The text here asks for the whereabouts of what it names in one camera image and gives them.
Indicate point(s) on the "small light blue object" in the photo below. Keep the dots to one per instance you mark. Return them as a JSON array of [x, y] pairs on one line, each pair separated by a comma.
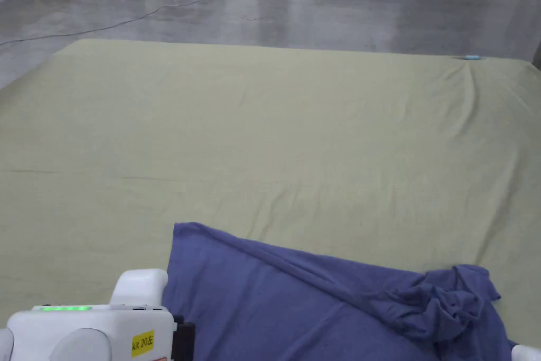
[[471, 57]]

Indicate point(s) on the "bed with pale green sheet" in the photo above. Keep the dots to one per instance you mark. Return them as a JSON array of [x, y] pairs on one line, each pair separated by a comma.
[[262, 132]]

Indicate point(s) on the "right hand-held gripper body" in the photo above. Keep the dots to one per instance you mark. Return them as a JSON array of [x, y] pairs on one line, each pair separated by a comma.
[[527, 353]]

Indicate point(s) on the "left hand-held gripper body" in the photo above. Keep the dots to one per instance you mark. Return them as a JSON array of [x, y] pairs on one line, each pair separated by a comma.
[[84, 327]]

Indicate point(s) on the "dark blue shirt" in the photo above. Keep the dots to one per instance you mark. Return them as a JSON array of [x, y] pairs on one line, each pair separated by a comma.
[[296, 306]]

